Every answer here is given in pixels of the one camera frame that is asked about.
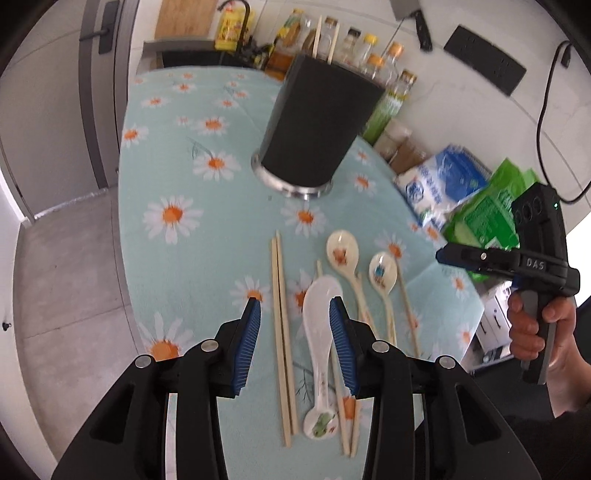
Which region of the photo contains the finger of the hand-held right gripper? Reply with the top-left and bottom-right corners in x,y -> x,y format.
435,244 -> 522,281

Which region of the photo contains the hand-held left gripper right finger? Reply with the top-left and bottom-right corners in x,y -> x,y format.
329,296 -> 539,480

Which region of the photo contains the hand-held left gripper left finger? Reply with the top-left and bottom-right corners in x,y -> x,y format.
51,298 -> 262,480

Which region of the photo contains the white ceramic spoon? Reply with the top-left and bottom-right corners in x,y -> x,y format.
301,275 -> 345,437

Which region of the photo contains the cream spoon blue print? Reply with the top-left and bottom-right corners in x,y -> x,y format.
368,251 -> 400,347

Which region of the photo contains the cream spoon orange print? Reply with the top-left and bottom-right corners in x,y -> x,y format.
326,230 -> 380,330

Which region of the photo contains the black utensil holder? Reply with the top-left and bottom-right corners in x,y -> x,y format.
250,53 -> 386,200

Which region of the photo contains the person's right forearm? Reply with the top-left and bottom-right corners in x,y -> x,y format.
545,339 -> 591,421

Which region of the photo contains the person's right hand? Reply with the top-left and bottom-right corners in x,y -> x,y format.
507,293 -> 580,370

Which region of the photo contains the green plastic packet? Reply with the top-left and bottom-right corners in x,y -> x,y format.
487,158 -> 541,204
445,187 -> 525,283

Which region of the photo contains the white storage box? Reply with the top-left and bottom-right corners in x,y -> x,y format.
471,277 -> 515,372

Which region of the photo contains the white and blue salt bag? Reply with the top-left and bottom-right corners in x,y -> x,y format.
394,144 -> 492,227

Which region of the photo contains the row of condiment bottles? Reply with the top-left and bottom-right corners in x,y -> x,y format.
265,8 -> 419,144

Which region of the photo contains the black power strip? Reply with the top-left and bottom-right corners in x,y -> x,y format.
443,25 -> 527,97

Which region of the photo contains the daisy print tablecloth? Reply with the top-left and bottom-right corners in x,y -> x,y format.
117,66 -> 485,480

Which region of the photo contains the kitchen cleaver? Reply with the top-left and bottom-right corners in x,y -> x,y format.
390,0 -> 433,51

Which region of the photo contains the grey door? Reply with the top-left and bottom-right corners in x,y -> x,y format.
78,0 -> 139,190

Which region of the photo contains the kitchen sink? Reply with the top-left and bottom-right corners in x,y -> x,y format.
143,39 -> 259,70

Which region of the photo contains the yellow dish soap bottle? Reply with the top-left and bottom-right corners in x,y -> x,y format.
215,7 -> 254,51

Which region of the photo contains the black faucet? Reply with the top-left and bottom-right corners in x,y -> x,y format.
219,0 -> 253,43

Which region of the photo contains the wooden cutting board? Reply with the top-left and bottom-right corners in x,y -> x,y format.
154,0 -> 218,40

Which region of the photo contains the black cable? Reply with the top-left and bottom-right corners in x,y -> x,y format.
536,41 -> 591,204

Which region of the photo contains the black door handle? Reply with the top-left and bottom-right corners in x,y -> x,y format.
79,2 -> 120,54

